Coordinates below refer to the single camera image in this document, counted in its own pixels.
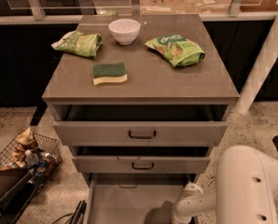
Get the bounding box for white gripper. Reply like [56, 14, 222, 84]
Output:
[177, 182, 203, 203]

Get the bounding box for grey bottom drawer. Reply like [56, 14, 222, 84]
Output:
[83, 174, 195, 224]

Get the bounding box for grey drawer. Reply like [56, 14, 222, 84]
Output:
[83, 174, 195, 224]
[73, 147, 210, 174]
[54, 105, 228, 147]

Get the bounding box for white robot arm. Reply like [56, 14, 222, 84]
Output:
[172, 146, 278, 224]

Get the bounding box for grey drawer cabinet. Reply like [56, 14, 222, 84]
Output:
[41, 13, 241, 198]

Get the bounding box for grey middle drawer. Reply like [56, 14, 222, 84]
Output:
[73, 147, 210, 174]

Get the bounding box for grey top drawer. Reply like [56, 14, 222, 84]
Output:
[54, 105, 228, 147]

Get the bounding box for black stand foot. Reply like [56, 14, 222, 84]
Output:
[68, 201, 86, 224]

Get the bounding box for green chip bag right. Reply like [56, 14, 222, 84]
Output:
[145, 34, 205, 67]

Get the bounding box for green yellow sponge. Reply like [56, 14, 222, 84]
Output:
[92, 63, 128, 86]

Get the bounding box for plastic water bottle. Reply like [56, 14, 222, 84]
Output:
[24, 149, 39, 166]

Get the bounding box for white ceramic bowl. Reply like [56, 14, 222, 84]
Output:
[108, 19, 141, 45]

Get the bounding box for crumpled snack bags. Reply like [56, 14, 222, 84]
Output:
[11, 128, 38, 168]

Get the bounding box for dark bin lower left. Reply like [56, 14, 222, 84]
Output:
[0, 168, 36, 224]

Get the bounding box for green snack bag left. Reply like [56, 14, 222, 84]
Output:
[51, 30, 102, 58]

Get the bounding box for cardboard box centre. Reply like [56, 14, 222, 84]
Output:
[140, 0, 187, 14]

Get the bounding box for wire basket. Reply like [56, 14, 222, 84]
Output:
[0, 128, 62, 186]

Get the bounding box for white diagonal post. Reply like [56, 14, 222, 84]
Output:
[235, 14, 278, 114]

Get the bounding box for metal railing frame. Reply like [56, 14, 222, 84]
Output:
[0, 0, 278, 24]

